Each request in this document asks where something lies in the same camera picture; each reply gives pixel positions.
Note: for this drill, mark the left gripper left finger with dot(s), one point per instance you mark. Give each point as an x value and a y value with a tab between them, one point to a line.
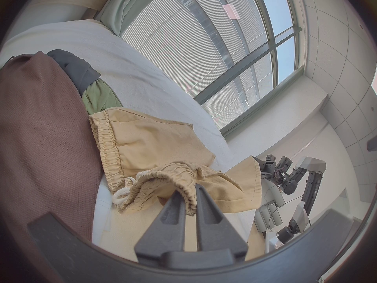
168	237

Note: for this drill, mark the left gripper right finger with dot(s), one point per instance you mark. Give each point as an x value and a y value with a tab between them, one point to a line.
215	234

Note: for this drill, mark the tan shorts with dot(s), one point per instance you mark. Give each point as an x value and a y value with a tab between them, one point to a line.
141	140

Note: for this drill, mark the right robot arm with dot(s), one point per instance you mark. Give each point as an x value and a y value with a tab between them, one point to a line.
312	187

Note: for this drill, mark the bed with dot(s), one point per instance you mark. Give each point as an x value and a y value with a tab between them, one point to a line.
141	78

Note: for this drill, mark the white garment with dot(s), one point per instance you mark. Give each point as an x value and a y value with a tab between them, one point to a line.
103	214

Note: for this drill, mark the green garment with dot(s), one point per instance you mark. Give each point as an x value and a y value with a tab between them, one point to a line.
100	97

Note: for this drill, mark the brown garment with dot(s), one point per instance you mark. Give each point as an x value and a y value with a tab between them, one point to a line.
44	134

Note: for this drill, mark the window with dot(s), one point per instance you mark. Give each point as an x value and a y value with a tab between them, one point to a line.
250	66

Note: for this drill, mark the black garment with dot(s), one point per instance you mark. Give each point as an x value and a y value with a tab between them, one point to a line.
73	68

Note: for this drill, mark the grey-green curtain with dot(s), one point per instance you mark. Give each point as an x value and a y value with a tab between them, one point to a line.
113	16

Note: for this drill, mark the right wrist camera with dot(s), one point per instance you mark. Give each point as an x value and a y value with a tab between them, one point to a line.
270	159

